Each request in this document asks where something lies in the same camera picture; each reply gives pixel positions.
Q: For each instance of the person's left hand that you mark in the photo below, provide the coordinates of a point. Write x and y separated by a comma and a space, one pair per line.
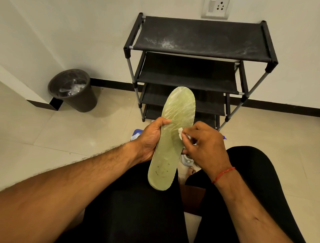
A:
147, 142

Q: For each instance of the person's right hand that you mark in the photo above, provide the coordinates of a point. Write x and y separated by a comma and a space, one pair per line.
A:
208, 146

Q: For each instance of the person's right thumb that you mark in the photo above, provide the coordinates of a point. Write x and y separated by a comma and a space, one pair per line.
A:
187, 144

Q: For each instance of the person's left thumb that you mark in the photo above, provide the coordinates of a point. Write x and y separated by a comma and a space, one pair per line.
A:
162, 122

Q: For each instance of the white cleaning wipe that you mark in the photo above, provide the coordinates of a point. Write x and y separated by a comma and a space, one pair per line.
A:
183, 136

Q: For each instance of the green shoe insole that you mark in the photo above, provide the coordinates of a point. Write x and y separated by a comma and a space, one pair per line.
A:
172, 135

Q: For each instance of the person's right forearm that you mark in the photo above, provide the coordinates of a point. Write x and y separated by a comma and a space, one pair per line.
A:
246, 210

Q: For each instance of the person's left forearm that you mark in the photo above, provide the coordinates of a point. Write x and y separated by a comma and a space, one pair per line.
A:
65, 190

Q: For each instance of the white shoe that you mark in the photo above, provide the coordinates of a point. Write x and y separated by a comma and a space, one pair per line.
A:
187, 161

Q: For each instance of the blue and white packet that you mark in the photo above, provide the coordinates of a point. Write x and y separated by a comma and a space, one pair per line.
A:
136, 135

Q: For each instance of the brown wooden stool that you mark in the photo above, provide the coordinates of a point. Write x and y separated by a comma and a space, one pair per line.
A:
191, 197

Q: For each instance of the black shoe rack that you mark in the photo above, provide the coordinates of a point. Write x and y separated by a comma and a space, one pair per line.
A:
200, 62

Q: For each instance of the person's black trousers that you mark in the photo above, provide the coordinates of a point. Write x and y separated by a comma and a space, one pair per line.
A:
135, 212

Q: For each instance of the dark brown waste bin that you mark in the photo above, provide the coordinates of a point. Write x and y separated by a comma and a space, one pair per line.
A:
75, 92

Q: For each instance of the white plastic bin liner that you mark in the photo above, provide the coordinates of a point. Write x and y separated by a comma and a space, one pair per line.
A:
71, 88

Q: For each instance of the white wall socket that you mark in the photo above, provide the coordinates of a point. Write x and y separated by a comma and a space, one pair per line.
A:
215, 8

